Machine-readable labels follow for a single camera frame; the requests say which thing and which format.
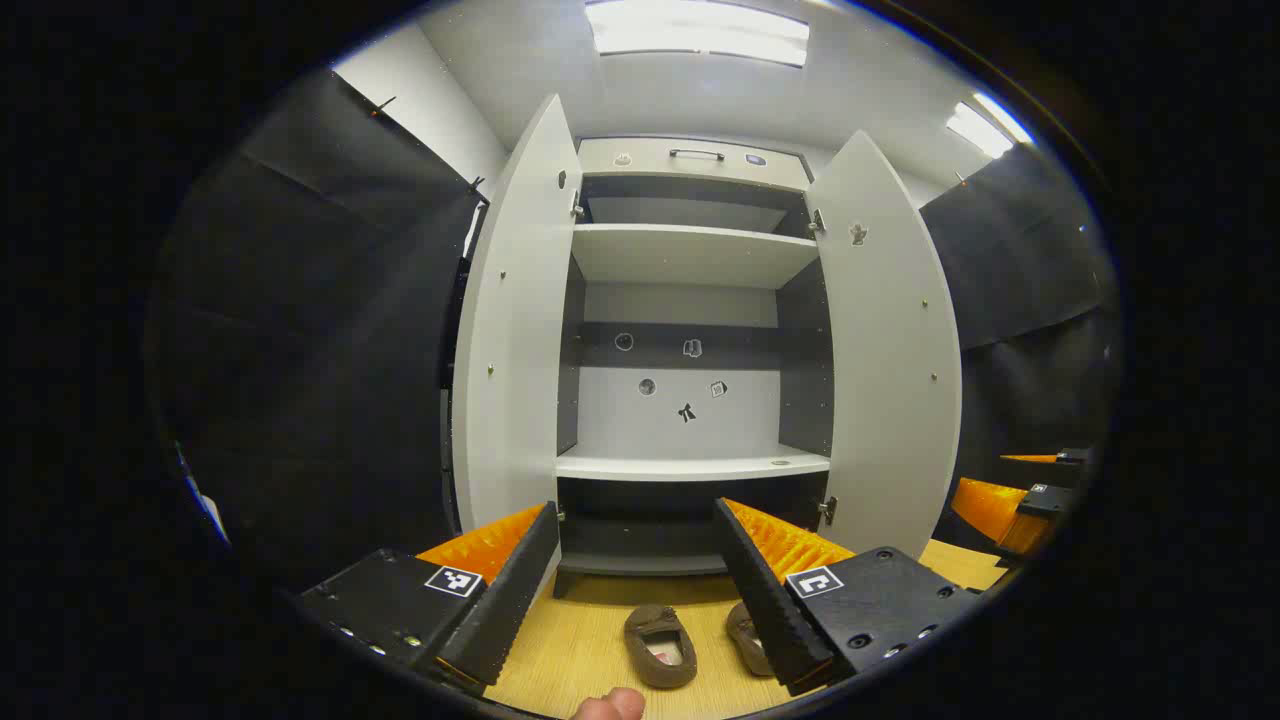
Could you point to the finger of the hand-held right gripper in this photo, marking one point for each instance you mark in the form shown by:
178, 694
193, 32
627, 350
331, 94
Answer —
1070, 458
990, 505

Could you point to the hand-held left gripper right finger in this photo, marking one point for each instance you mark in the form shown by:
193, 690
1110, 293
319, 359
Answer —
765, 600

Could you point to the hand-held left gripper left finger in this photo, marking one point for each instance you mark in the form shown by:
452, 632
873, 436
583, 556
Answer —
505, 600

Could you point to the brown fuzzy shoe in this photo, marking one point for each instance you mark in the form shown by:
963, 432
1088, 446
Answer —
748, 635
660, 645

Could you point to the grey shoe cabinet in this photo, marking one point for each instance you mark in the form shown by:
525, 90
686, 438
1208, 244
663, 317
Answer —
690, 255

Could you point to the grey cabinet drawer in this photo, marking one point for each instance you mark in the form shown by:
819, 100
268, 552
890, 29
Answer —
660, 160

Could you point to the white paper sheet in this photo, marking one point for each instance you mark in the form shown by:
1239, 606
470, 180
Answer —
210, 515

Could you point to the small ceiling light panel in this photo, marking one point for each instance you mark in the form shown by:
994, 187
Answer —
985, 125

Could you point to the large ceiling light panel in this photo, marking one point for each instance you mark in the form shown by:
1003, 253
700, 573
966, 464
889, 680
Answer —
700, 30

